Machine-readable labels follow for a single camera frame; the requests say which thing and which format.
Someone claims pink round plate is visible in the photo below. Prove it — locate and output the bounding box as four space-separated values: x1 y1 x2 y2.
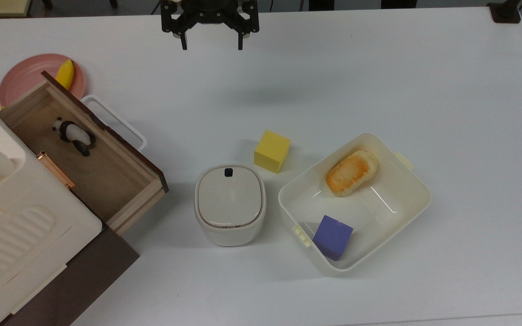
0 53 86 108

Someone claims copper metal latch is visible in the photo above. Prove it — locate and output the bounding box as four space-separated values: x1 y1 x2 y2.
36 151 75 189

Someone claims black table clamp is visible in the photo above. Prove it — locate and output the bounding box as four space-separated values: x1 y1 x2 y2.
487 0 522 24

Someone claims white lidded bin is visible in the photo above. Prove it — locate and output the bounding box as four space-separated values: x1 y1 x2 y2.
194 164 267 247

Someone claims white plastic cabinet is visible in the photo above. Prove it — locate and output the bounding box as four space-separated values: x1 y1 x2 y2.
0 91 103 326

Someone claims wooden drawer with white handle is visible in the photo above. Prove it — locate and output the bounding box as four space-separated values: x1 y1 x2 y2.
0 71 169 235

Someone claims toasted bread toy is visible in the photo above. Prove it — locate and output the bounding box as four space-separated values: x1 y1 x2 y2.
325 150 379 197

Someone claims yellow foam cube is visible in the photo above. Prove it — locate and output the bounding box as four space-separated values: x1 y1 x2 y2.
254 130 291 174

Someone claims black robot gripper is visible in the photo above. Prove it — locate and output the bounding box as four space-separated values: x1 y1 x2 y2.
160 0 260 51

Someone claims purple foam cube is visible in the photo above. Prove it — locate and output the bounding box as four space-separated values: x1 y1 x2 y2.
312 215 354 262

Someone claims dark brown base board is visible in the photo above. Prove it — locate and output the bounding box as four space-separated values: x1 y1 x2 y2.
0 225 140 326

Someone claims white plastic open container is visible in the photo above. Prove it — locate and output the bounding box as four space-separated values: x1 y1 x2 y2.
278 133 432 277

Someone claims yellow toy banana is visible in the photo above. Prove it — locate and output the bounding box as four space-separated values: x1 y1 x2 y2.
56 59 75 91

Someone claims panda toy figure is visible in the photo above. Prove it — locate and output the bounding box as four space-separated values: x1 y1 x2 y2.
52 117 97 157

